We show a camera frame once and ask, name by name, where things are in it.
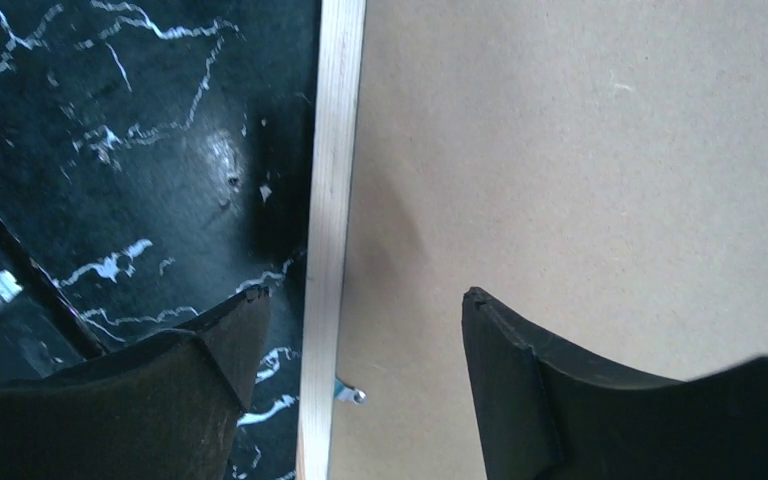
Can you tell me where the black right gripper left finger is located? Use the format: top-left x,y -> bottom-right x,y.
0,287 -> 270,479

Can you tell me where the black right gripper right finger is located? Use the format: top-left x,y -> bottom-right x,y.
462,287 -> 768,479

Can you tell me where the blue wooden picture frame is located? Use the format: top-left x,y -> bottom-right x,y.
296,0 -> 366,480

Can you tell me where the brown cardboard backing board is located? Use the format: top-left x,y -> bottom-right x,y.
329,1 -> 768,479

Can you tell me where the metal turn clip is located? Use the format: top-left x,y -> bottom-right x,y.
334,378 -> 367,405

